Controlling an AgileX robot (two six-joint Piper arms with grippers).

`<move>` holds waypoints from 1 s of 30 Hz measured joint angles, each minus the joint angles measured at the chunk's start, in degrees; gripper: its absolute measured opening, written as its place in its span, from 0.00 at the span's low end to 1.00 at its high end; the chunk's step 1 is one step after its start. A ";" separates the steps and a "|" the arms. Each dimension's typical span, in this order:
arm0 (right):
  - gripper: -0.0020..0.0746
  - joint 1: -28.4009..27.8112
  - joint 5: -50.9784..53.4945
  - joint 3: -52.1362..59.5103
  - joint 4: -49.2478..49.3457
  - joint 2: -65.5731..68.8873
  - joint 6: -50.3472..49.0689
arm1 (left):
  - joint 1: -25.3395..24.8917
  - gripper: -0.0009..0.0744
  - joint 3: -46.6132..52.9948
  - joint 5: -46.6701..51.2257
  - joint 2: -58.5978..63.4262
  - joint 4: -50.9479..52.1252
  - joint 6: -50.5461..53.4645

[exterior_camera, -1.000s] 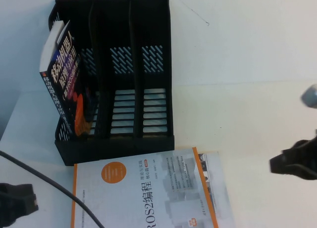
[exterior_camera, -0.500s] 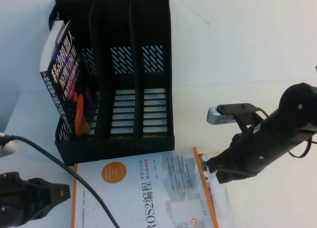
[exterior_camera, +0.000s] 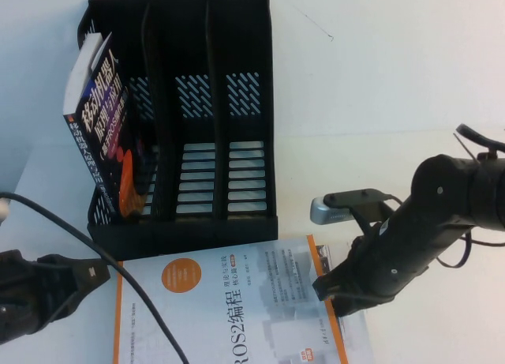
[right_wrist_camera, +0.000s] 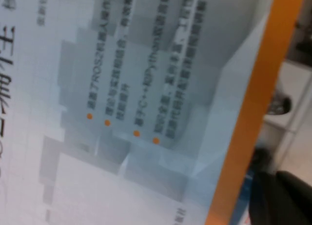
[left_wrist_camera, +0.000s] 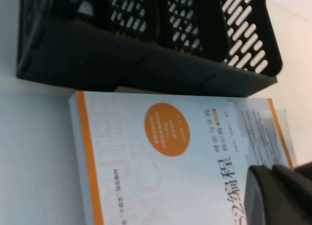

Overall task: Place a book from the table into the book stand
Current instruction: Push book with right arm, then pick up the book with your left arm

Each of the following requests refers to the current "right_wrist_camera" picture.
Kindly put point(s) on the white orange ROS2 book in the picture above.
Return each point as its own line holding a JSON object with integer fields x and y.
{"x": 122, "y": 88}

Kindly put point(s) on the white car suspension book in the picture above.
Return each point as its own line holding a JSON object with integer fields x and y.
{"x": 292, "y": 137}

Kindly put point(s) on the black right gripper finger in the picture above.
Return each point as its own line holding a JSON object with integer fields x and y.
{"x": 282, "y": 203}

